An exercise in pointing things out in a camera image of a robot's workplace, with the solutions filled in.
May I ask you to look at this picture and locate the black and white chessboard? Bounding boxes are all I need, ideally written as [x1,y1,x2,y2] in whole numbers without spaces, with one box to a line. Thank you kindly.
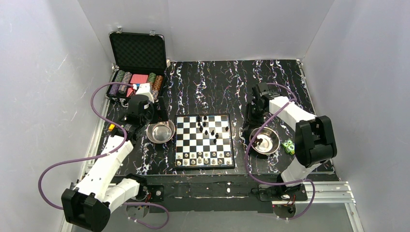
[174,114,235,171]

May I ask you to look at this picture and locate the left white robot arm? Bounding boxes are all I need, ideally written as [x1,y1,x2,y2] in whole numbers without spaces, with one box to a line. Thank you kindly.
[61,83,156,232]

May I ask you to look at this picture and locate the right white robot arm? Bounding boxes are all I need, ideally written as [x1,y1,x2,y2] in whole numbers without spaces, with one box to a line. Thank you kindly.
[244,82,337,189]

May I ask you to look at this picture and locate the steel bowl with chess pieces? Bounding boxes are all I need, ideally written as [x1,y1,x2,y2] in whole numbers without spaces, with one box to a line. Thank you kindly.
[251,127,280,155]

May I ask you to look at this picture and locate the black chess pieces in bowl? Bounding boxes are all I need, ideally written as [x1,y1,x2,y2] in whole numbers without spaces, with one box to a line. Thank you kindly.
[253,137,264,146]

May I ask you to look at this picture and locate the small steel bowl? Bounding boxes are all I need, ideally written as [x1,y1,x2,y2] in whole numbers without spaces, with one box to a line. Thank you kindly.
[146,120,176,144]

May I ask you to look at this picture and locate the colourful toy block car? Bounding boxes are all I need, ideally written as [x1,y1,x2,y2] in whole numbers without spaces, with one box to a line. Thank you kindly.
[108,124,116,131]

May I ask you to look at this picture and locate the black poker chip case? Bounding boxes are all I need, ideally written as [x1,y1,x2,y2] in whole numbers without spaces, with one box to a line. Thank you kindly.
[109,31,167,96]

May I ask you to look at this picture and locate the green toy car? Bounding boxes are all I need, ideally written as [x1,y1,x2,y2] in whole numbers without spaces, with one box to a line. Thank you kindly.
[281,139,295,155]

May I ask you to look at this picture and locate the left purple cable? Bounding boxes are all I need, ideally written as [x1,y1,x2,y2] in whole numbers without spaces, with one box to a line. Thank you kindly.
[38,82,170,230]

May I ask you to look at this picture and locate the purple cable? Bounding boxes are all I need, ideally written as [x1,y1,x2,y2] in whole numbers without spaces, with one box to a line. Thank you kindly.
[38,82,170,230]
[244,82,316,221]

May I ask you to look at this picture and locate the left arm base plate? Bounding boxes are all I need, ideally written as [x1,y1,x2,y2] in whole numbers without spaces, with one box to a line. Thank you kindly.
[127,185,165,203]

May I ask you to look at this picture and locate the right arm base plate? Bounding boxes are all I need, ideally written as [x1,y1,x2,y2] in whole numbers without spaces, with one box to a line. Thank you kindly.
[253,184,308,203]

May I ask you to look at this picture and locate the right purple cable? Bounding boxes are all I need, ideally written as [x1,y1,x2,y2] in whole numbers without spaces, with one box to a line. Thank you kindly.
[244,82,316,221]

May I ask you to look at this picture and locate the aluminium frame rail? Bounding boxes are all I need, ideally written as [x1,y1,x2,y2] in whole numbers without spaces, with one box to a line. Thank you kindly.
[60,72,364,232]

